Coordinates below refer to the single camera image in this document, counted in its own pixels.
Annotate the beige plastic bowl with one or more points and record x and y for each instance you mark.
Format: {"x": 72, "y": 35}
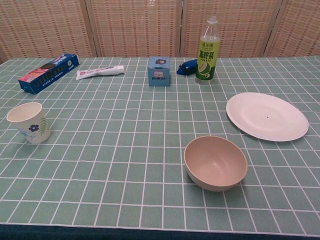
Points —
{"x": 215, "y": 162}

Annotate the white paper plate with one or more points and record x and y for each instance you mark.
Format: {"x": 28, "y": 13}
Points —
{"x": 252, "y": 117}

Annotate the floral print paper cup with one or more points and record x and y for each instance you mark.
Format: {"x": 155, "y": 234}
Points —
{"x": 37, "y": 135}

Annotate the green checked tablecloth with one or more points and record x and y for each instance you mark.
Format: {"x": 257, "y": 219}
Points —
{"x": 125, "y": 140}

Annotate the small light blue box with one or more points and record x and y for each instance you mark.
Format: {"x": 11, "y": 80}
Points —
{"x": 159, "y": 75}

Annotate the blue snack packet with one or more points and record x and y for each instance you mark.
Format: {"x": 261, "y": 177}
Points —
{"x": 186, "y": 68}

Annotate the green label tea bottle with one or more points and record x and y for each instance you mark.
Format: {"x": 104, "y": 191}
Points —
{"x": 207, "y": 60}

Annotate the white toothpaste tube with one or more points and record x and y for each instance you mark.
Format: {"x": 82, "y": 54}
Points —
{"x": 100, "y": 72}

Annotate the bamboo folding screen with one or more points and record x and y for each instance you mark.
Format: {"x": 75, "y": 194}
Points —
{"x": 135, "y": 27}

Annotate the blue cookie box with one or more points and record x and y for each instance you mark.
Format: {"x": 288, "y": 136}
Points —
{"x": 47, "y": 75}

